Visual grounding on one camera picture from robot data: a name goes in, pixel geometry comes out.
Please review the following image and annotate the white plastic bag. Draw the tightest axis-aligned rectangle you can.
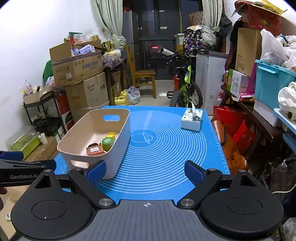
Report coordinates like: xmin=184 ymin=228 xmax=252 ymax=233
xmin=126 ymin=86 xmax=140 ymax=105

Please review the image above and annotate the black metal shelf cart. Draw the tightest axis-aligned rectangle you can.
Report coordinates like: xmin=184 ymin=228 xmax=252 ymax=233
xmin=23 ymin=90 xmax=66 ymax=142

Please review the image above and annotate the green black children's bicycle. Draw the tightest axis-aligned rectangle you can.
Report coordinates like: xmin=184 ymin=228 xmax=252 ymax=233
xmin=159 ymin=48 xmax=203 ymax=108

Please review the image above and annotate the white paper cup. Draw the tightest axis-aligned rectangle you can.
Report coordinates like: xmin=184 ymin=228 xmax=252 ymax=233
xmin=38 ymin=133 xmax=48 ymax=145

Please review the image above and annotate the yellow oil jug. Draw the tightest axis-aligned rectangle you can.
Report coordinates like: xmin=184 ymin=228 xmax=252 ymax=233
xmin=114 ymin=90 xmax=129 ymax=106

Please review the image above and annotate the white patterned tissue box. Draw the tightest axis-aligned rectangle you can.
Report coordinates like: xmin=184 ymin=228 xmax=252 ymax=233
xmin=181 ymin=105 xmax=203 ymax=132

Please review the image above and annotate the white cabinet appliance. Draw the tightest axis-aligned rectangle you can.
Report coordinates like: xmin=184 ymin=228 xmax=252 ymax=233
xmin=195 ymin=51 xmax=228 ymax=115

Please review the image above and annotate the brown cardboard box with text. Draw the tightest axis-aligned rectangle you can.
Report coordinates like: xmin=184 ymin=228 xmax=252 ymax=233
xmin=24 ymin=137 xmax=59 ymax=162

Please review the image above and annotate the large stacked cardboard box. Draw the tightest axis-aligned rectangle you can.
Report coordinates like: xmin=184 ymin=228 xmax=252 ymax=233
xmin=65 ymin=72 xmax=109 ymax=123

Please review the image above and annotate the red shopping bag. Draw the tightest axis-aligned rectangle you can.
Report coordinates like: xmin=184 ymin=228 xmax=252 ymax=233
xmin=213 ymin=106 xmax=255 ymax=154

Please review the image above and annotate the green plastic food container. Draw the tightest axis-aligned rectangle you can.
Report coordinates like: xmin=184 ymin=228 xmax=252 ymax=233
xmin=6 ymin=126 xmax=41 ymax=161

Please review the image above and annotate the red patterned gift box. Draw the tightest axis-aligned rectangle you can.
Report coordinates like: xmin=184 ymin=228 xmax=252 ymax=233
xmin=86 ymin=143 xmax=105 ymax=156

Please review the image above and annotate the green white carton box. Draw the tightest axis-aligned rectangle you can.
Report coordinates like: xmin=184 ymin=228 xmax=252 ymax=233
xmin=227 ymin=69 xmax=249 ymax=98

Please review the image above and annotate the yellow toy launcher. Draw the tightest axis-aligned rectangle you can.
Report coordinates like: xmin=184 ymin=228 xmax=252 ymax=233
xmin=105 ymin=132 xmax=116 ymax=141

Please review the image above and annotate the green cylindrical container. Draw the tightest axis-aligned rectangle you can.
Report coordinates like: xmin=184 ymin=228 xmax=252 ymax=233
xmin=101 ymin=137 xmax=114 ymax=152

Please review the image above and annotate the beige plastic storage basket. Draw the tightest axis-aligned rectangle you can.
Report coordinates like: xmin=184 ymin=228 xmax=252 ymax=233
xmin=57 ymin=106 xmax=130 ymax=179

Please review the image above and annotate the open top cardboard box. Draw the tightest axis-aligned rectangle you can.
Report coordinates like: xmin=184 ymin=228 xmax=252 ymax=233
xmin=49 ymin=40 xmax=103 ymax=86

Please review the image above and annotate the wooden chair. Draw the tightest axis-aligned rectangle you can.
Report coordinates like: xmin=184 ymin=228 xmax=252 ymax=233
xmin=125 ymin=45 xmax=156 ymax=99

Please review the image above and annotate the teal plastic storage bin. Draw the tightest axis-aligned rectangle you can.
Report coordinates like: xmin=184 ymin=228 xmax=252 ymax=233
xmin=255 ymin=60 xmax=295 ymax=109

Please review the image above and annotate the blue silicone baking mat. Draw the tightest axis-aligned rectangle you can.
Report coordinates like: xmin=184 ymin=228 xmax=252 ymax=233
xmin=53 ymin=105 xmax=231 ymax=204

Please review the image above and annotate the red white appliance box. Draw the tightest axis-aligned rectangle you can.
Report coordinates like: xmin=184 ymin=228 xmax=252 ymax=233
xmin=56 ymin=93 xmax=75 ymax=132

